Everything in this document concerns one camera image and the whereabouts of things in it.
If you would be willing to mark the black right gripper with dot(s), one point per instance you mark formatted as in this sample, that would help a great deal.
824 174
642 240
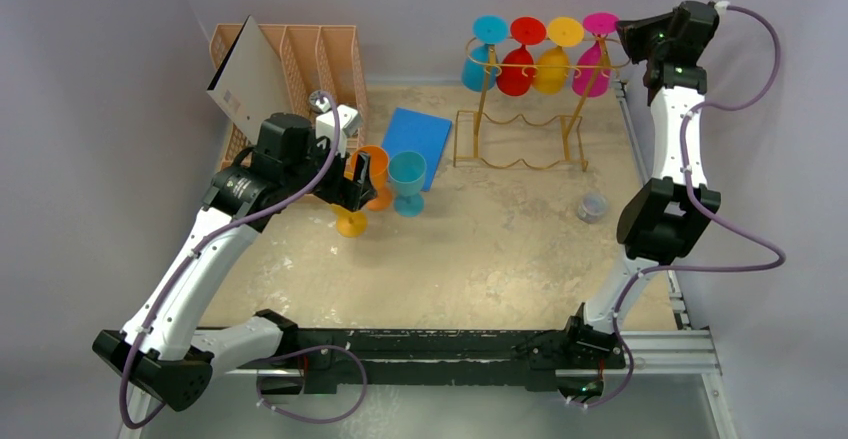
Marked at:
636 35

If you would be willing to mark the gold metal wine glass rack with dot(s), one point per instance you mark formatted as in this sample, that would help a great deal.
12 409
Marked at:
541 132

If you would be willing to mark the small jar in organizer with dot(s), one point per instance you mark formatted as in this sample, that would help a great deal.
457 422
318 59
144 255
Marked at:
318 102

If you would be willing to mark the magenta wine glass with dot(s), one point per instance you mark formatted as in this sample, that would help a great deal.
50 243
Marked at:
591 79

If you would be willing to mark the light blue wine glass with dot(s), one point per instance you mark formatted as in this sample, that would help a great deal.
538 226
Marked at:
478 73
407 173

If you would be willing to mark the light blue rear wine glass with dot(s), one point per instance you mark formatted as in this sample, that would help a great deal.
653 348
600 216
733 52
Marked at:
478 73

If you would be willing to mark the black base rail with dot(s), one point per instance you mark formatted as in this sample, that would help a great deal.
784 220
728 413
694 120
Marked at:
535 360

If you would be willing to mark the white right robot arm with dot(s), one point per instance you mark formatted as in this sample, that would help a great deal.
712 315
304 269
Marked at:
660 223

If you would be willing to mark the grey board in organizer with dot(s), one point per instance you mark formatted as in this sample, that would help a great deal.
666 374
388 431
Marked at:
249 86

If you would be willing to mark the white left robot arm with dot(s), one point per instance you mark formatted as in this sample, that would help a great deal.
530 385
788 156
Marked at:
160 350

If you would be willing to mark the light blue front wine glass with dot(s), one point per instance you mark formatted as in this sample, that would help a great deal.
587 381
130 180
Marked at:
407 173

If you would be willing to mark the yellow front wine glass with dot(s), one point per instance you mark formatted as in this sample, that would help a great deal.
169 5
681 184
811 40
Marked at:
349 224

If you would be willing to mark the blue notebook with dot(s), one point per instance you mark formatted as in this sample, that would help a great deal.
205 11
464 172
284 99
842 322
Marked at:
425 134

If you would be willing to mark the red wine glass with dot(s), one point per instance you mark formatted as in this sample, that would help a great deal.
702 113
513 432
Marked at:
517 72

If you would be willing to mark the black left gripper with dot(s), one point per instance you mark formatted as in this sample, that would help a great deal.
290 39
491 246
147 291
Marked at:
349 194

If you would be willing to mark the orange wine glass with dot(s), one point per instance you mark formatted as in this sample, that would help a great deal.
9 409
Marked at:
378 174

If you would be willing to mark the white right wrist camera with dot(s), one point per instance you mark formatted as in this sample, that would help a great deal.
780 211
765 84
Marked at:
721 6

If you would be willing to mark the pink plastic file organizer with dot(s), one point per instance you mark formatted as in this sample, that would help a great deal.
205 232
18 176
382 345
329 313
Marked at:
314 57

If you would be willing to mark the yellow wine glass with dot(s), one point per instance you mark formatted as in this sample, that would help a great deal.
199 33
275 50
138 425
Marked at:
349 224
553 64

